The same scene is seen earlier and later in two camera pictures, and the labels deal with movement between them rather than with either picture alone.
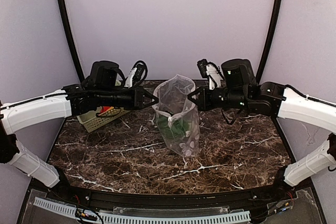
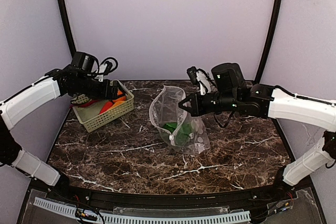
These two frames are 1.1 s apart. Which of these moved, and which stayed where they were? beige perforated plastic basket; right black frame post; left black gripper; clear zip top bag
Moved: left black gripper; clear zip top bag
Stayed: right black frame post; beige perforated plastic basket
